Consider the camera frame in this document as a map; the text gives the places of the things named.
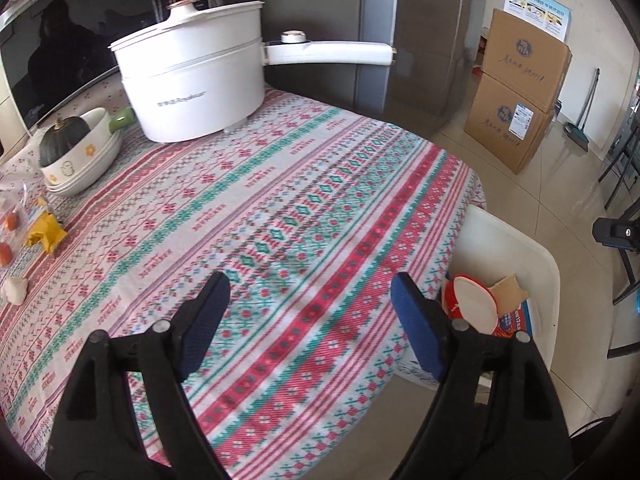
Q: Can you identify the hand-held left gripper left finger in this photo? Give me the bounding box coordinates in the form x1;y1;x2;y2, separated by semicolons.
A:
45;271;232;480

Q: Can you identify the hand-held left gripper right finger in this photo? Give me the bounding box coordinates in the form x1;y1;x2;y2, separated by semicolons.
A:
387;272;576;480

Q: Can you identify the white trash bin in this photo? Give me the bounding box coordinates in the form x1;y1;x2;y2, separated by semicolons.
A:
400;205;560;391

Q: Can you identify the red paper bowl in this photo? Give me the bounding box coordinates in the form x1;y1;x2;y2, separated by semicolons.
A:
441;274;501;335

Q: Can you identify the brown cardboard piece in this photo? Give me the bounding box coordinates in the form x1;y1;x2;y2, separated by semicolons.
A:
490;274;528;316

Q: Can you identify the red green patterned tablecloth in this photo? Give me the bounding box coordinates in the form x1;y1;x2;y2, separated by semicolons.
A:
0;87;488;480

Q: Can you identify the crumpled yellow wrapper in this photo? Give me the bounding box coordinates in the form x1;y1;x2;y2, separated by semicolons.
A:
25;205;67;256

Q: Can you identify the white shallow bowl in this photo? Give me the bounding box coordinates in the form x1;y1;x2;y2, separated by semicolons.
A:
45;135;123;196

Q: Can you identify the crumpled white tissue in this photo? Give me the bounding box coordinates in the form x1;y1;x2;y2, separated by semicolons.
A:
0;276;29;305

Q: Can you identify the white flower print bowl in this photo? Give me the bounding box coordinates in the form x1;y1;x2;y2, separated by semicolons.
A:
40;108;113;186

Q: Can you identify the cardboard box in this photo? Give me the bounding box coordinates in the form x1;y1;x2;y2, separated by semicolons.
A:
463;67;556;175
472;8;572;111

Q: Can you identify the black tripod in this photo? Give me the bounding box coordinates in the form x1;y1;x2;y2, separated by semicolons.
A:
592;210;640;306

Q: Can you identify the green vegetable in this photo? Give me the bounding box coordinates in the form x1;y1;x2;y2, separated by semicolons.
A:
109;106;137;133

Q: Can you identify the glass teapot with bamboo lid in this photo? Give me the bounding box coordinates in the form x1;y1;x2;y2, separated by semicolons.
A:
0;172;36;241

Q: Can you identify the dark green squash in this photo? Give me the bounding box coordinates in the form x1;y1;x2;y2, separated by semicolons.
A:
39;116;92;168

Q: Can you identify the white cherry print cloth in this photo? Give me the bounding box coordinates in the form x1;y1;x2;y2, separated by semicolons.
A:
0;132;48;191

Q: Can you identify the white electric pot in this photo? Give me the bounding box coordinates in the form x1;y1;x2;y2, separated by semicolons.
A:
109;0;398;143

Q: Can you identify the broom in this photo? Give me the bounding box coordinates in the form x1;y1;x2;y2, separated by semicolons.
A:
565;67;601;151

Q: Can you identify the black chair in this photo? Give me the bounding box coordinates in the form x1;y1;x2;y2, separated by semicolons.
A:
597;125;640;211

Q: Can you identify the grey refrigerator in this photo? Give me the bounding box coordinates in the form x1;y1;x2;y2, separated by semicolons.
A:
250;0;488;133

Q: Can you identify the black microwave oven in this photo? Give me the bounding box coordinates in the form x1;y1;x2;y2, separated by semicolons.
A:
0;0;223;136

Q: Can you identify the wall poster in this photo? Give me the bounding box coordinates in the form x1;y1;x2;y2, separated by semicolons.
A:
502;0;572;43

